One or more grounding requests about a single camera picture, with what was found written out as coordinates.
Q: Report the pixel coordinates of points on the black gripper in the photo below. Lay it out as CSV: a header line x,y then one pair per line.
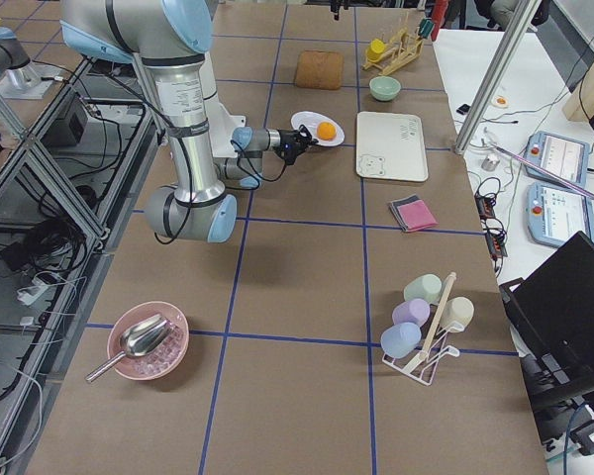
x,y
285,139

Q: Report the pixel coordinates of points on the white round plate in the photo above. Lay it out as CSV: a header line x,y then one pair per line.
x,y
310,121

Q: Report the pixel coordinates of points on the orange fruit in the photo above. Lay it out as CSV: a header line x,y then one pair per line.
x,y
326,131

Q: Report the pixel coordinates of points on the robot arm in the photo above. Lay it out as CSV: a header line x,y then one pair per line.
x,y
171,41

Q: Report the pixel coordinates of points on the cream bear tray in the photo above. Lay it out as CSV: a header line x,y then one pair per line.
x,y
390,146

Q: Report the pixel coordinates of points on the wooden cutting board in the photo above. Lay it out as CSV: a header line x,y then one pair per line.
x,y
317,69

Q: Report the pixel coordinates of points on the yellow mug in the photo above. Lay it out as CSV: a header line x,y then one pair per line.
x,y
375,50

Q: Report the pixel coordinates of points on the wooden dish rack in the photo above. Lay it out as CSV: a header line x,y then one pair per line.
x,y
402,48

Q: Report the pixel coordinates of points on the green ceramic bowl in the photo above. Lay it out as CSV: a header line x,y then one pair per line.
x,y
384,88

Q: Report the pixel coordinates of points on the dark green mug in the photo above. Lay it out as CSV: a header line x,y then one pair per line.
x,y
425,28

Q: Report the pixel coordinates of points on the red cylinder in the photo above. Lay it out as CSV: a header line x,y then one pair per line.
x,y
439,12

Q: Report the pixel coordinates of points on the small black device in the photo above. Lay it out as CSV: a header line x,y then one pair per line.
x,y
463,109

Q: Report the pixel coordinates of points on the pink and grey cloths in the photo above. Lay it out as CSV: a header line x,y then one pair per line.
x,y
412,214

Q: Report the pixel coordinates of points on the fried egg toy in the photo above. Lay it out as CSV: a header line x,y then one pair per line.
x,y
500,102

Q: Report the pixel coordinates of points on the small metal cylinder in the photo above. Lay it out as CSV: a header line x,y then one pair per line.
x,y
490,162

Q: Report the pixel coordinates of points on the pink grabber stick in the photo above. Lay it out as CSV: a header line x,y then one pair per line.
x,y
541,173

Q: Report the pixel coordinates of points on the green plastic cup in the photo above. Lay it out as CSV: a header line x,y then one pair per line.
x,y
427,287

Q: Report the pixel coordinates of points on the purple plastic cup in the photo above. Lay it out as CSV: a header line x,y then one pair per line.
x,y
414,311

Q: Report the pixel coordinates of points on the upper teach pendant tablet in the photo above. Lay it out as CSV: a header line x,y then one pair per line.
x,y
564,157

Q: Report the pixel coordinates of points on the teach pendant tablet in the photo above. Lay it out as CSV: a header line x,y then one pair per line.
x,y
554,214
564,157

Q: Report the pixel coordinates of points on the lower teach pendant tablet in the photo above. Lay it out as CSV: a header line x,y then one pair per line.
x,y
554,214

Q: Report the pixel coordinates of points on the beige plastic cup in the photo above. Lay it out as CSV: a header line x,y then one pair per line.
x,y
457,310

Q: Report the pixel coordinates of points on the blue plastic cup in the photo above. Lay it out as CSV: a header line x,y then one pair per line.
x,y
400,339

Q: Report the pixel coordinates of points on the metal scoop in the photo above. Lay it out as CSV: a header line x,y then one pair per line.
x,y
137,341

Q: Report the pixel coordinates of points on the pink bowl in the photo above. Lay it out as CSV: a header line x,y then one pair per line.
x,y
166,356

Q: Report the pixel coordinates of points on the black laptop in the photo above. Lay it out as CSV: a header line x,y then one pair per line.
x,y
553,312

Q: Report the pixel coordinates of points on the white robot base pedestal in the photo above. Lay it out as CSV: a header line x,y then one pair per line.
x,y
221,122

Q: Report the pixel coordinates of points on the aluminium frame post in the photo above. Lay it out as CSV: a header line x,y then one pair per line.
x,y
513,18

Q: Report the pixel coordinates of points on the white wire cup rack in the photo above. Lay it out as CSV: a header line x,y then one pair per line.
x,y
421,364

